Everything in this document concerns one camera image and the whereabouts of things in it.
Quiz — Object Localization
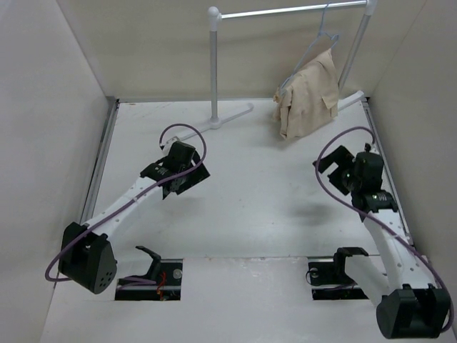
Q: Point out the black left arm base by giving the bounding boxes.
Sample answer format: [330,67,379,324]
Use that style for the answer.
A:
[114,246,184,302]

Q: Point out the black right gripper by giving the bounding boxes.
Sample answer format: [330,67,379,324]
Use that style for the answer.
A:
[312,145,361,195]

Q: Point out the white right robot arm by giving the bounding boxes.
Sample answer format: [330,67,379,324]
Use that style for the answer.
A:
[313,145,451,339]

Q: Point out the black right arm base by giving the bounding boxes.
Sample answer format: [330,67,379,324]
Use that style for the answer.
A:
[305,247,368,301]

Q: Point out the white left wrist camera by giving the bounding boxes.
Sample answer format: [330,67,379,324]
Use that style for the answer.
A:
[159,136,181,156]

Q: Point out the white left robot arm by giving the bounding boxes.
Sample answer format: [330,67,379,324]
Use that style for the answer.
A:
[56,141,210,294]

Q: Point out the white clothes rack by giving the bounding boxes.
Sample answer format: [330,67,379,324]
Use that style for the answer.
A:
[176,1,377,139]

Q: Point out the beige trousers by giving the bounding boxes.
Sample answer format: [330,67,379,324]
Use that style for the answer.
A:
[273,49,339,140]

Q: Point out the light blue clothes hanger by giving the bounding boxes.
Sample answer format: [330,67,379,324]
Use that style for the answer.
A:
[278,1,340,96]

